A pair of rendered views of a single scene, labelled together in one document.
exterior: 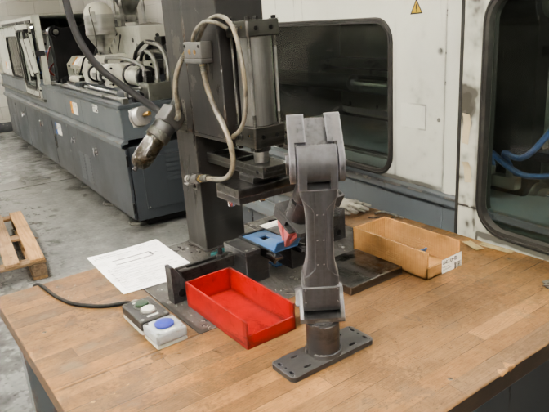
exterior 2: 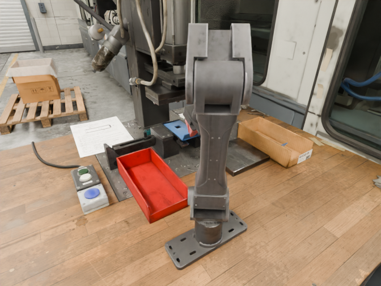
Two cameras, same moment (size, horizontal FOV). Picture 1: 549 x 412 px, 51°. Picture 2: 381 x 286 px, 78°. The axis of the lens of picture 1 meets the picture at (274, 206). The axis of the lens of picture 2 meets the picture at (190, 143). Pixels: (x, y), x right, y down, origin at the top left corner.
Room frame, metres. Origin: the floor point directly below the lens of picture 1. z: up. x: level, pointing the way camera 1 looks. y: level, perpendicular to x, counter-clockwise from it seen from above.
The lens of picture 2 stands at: (0.59, -0.05, 1.38)
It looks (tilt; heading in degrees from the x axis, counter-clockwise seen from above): 31 degrees down; 2
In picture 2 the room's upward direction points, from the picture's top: straight up
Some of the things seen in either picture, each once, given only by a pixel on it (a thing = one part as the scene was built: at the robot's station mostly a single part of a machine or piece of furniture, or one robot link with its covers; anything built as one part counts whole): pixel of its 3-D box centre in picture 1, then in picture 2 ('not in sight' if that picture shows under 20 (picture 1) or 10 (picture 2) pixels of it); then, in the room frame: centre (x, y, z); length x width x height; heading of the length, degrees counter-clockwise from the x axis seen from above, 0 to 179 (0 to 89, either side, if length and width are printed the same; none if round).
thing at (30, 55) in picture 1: (33, 56); (88, 9); (6.41, 2.46, 1.27); 0.23 x 0.18 x 0.38; 121
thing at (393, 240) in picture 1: (405, 247); (272, 140); (1.37, -0.33, 0.93); 0.25 x 0.13 x 0.08; 35
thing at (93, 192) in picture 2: (164, 325); (92, 194); (1.06, 0.24, 0.93); 0.04 x 0.04 x 0.02
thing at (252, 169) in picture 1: (239, 141); (164, 56); (1.42, 0.08, 1.22); 0.26 x 0.18 x 0.30; 35
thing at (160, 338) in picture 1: (166, 337); (94, 201); (1.06, 0.24, 0.90); 0.07 x 0.07 x 0.06; 35
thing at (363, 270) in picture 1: (354, 270); (236, 155); (1.30, -0.18, 0.91); 0.17 x 0.16 x 0.02; 125
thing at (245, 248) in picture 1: (267, 238); (180, 127); (1.37, 0.02, 0.98); 0.20 x 0.10 x 0.01; 125
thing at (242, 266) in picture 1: (268, 253); (180, 137); (1.37, 0.02, 0.94); 0.20 x 0.10 x 0.07; 125
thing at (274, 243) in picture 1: (270, 236); (181, 127); (1.33, 0.01, 1.00); 0.15 x 0.07 x 0.03; 35
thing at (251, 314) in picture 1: (238, 304); (150, 180); (1.12, 0.09, 0.93); 0.25 x 0.12 x 0.06; 35
